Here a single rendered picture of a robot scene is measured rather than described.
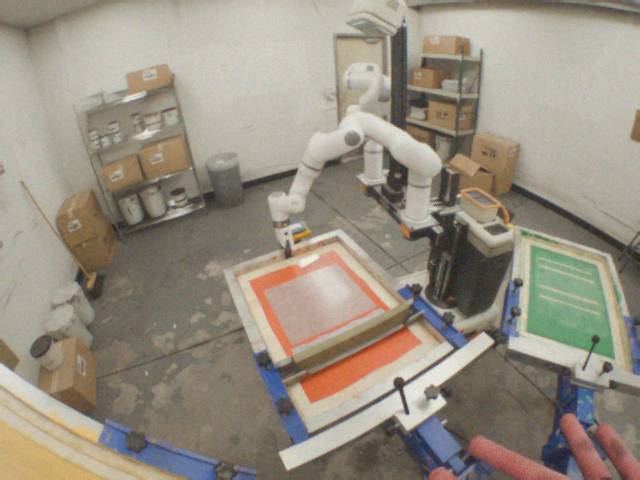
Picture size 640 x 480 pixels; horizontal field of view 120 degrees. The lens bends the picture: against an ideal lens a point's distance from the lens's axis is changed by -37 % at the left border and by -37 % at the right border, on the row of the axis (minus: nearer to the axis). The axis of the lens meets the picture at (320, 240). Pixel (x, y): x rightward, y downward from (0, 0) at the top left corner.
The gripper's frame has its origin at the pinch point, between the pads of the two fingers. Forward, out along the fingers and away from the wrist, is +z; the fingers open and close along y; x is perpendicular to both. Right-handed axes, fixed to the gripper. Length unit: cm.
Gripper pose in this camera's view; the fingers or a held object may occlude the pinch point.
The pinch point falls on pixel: (286, 251)
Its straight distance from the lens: 133.5
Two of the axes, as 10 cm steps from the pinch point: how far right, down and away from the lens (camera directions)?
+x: -8.9, 3.1, -3.4
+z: 0.7, 8.2, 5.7
